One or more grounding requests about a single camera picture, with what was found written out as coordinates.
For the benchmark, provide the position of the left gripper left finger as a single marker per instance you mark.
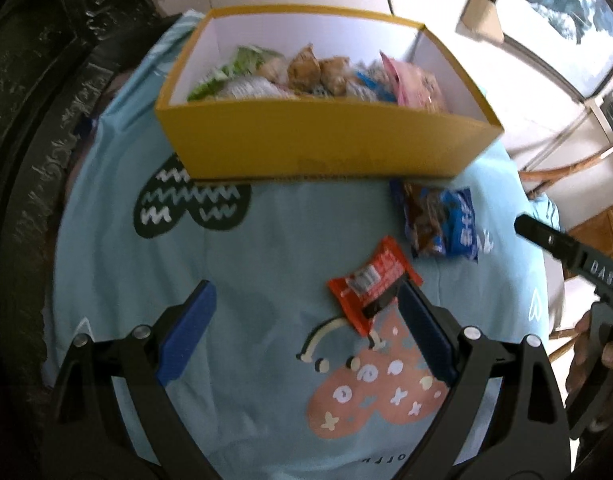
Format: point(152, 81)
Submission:
point(148, 359)

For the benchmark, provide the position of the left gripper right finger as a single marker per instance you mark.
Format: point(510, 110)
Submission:
point(465, 360)

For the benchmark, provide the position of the red small snack packet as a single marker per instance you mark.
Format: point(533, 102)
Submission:
point(368, 290)

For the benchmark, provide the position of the blue snack bag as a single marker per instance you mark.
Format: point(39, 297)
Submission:
point(438, 222)

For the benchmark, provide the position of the pink cookie snack pack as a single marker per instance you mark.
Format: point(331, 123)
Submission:
point(414, 87)

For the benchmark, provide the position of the pale green snack bag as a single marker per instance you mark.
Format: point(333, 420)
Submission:
point(245, 62)

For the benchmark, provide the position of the tan pastry snack bag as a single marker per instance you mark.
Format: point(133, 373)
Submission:
point(306, 73)

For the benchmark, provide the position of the person's right hand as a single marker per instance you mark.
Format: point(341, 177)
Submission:
point(589, 403)

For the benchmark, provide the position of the light blue tablecloth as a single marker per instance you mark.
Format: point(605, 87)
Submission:
point(281, 385)

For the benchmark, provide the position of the blue cloth on chair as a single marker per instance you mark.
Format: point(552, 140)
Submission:
point(545, 210)

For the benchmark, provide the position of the wooden armchair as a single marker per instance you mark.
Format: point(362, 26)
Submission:
point(583, 191)

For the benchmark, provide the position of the yellow cardboard box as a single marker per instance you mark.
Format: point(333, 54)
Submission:
point(309, 138)

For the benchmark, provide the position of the dark carved wooden furniture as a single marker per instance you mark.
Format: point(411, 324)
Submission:
point(57, 61)

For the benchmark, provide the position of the framed lotus painting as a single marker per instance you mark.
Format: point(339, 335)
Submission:
point(569, 41)

